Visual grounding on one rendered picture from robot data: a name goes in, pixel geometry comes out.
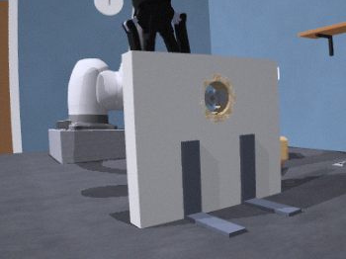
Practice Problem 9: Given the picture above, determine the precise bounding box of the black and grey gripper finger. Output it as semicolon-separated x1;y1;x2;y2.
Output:
123;14;157;51
159;12;191;53

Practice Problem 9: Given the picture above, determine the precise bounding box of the tan cardboard box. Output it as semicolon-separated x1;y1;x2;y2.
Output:
280;136;289;160

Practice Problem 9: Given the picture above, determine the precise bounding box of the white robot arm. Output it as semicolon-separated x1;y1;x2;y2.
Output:
55;58;124;130

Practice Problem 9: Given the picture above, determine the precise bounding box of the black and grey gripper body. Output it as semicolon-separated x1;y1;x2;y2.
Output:
131;0;174;33

